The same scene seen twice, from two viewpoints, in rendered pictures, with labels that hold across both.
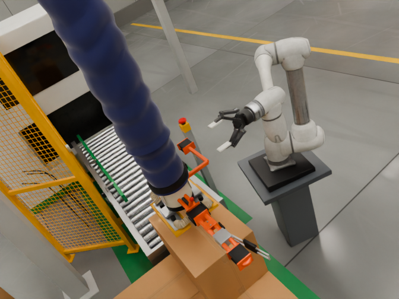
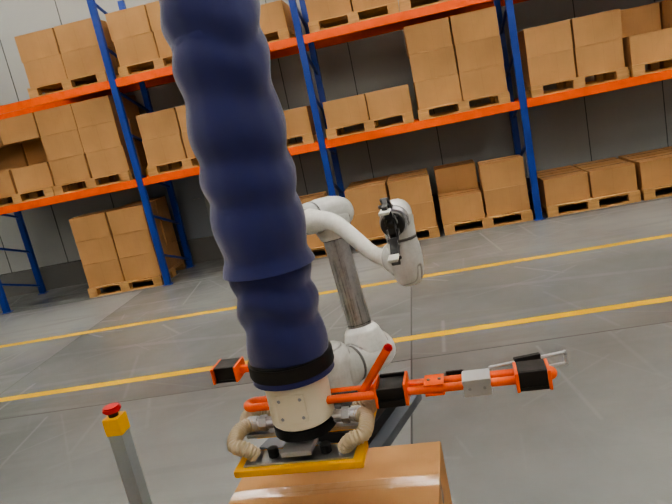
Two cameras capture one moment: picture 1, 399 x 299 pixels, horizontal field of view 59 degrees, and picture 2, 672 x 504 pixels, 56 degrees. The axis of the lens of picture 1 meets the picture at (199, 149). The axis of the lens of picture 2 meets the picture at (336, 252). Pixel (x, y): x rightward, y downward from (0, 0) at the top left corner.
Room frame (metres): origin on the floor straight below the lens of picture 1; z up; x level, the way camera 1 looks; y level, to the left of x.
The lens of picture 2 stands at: (0.53, 1.45, 1.94)
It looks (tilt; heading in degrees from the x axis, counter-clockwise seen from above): 12 degrees down; 302
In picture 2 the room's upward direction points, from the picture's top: 12 degrees counter-clockwise
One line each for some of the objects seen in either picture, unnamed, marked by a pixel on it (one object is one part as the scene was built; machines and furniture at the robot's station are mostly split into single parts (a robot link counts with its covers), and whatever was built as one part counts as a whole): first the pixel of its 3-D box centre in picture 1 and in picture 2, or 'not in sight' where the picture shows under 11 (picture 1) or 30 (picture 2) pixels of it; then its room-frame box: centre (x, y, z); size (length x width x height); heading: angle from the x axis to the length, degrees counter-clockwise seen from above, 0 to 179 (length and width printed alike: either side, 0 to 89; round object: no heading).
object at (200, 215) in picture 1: (198, 213); (392, 389); (1.27, 0.13, 1.23); 0.10 x 0.08 x 0.06; 109
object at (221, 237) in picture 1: (222, 238); (476, 382); (1.07, 0.06, 1.22); 0.07 x 0.07 x 0.04; 19
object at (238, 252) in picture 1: (239, 256); (532, 375); (0.94, 0.03, 1.22); 0.08 x 0.07 x 0.05; 19
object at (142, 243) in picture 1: (105, 189); not in sight; (2.84, 1.01, 0.50); 2.31 x 0.05 x 0.19; 19
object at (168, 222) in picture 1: (168, 213); (300, 453); (1.48, 0.31, 1.12); 0.34 x 0.10 x 0.05; 19
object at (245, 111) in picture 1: (241, 119); (392, 225); (1.37, -0.24, 1.58); 0.09 x 0.07 x 0.08; 110
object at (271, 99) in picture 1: (270, 101); (397, 218); (1.43, -0.41, 1.56); 0.16 x 0.11 x 0.13; 110
